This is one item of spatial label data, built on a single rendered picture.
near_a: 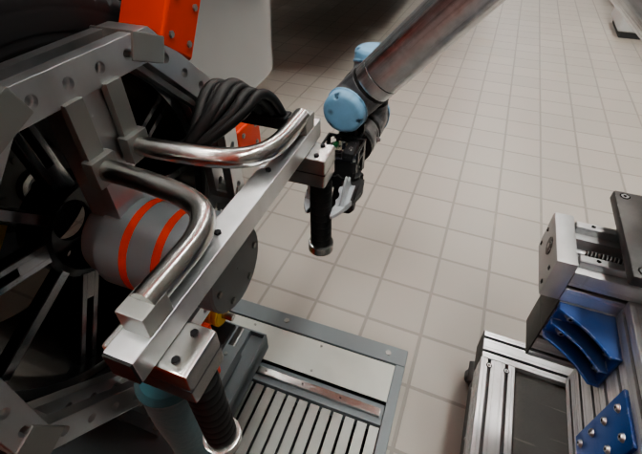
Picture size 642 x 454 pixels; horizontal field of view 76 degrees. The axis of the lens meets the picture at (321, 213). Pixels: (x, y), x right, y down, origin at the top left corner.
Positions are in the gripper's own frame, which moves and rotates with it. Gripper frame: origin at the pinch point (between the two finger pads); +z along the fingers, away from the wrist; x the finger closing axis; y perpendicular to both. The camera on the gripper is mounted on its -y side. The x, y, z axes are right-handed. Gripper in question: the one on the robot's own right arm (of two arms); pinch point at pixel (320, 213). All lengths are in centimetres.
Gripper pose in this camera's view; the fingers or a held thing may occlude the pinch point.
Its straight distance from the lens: 67.7
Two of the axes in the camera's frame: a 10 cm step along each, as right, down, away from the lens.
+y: 0.0, -7.6, -6.5
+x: 9.4, 2.2, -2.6
